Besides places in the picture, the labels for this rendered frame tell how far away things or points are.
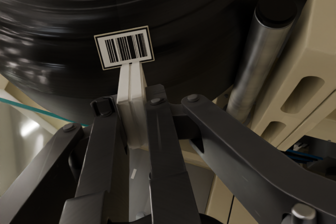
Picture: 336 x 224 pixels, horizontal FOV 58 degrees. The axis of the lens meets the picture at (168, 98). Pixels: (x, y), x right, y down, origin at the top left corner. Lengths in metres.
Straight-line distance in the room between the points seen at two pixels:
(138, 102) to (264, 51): 0.26
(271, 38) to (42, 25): 0.26
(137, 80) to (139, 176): 0.79
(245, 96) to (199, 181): 0.48
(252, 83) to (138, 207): 0.59
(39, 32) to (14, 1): 0.05
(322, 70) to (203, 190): 0.64
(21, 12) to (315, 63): 0.33
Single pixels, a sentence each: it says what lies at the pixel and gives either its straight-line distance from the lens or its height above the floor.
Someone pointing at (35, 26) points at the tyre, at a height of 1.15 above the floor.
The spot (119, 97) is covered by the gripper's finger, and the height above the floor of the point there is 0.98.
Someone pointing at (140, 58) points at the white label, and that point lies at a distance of 0.35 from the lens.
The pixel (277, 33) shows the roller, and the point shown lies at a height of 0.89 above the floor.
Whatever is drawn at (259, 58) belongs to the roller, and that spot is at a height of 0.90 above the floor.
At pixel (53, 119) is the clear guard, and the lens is 1.07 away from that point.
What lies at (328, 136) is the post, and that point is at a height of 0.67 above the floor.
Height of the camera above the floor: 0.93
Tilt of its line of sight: 11 degrees up
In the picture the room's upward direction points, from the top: 75 degrees counter-clockwise
